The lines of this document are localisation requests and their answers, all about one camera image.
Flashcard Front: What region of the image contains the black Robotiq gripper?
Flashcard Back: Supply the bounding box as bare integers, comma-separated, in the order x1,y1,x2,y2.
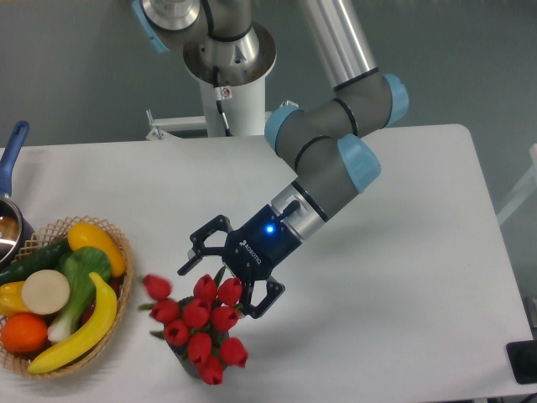
177,205,301,319

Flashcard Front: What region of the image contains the red tulip bouquet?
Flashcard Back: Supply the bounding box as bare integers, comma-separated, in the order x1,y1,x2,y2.
138,269,248,385

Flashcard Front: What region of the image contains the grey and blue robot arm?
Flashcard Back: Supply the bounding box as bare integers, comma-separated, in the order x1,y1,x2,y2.
132,1,409,318

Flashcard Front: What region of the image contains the dark grey ribbed vase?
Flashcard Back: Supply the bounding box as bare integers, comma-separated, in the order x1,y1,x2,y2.
167,296,232,379

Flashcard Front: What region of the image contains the red fruit in basket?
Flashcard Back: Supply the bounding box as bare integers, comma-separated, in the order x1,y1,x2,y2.
80,277,123,326

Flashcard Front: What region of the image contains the yellow banana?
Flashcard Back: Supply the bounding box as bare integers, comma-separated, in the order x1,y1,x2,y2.
28,272,117,374

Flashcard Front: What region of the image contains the yellow lemon squash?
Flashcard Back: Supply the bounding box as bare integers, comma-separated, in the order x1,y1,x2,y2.
67,222,127,278

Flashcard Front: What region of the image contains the green bok choy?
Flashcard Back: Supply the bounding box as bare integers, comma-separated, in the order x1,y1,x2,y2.
48,247,111,344

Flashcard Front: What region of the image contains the green cucumber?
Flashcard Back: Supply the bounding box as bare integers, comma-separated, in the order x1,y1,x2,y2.
1,238,71,285

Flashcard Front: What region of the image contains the beige round disc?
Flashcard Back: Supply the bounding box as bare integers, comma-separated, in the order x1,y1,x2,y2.
21,270,70,315

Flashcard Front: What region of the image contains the orange fruit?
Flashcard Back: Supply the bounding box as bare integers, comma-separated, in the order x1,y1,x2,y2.
1,313,48,353

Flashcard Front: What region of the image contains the yellow bell pepper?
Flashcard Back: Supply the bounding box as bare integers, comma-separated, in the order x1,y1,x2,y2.
0,281,29,317

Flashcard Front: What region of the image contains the woven wicker basket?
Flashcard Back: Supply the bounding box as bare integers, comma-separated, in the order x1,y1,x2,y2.
1,216,134,379

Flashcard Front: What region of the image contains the black device at table edge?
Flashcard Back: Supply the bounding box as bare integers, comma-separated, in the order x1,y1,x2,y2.
506,340,536,385

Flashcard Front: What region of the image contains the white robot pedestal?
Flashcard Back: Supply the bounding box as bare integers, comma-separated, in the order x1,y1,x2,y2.
144,20,300,141

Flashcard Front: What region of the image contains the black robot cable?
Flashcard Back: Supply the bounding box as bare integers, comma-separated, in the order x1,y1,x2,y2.
212,65,233,138

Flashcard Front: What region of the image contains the blue handled saucepan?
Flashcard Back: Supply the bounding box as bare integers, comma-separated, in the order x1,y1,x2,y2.
1,121,34,270

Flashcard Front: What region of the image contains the white frame at right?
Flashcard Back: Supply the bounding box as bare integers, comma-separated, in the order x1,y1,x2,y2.
496,144,536,226

